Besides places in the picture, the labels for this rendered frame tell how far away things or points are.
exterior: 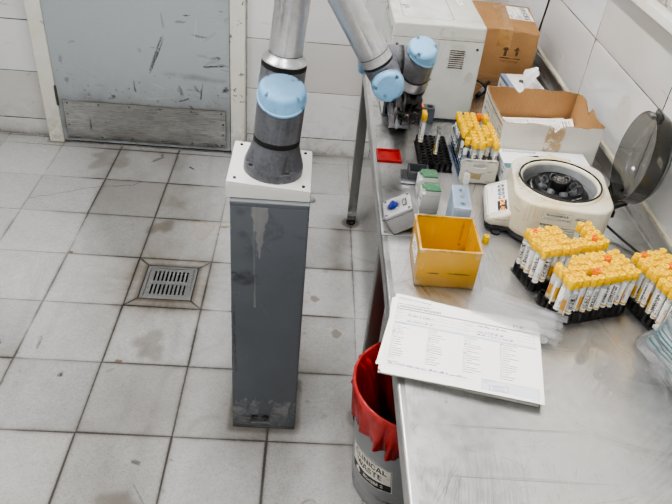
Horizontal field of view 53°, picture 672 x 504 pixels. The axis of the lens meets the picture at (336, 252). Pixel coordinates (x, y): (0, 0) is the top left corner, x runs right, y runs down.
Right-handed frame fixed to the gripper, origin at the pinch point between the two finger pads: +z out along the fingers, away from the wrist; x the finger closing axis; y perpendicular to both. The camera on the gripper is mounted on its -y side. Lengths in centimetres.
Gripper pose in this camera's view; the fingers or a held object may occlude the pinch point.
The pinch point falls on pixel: (400, 120)
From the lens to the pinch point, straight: 203.3
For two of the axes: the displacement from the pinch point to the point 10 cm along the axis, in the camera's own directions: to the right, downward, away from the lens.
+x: 10.0, 0.6, 0.6
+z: -0.8, 3.9, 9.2
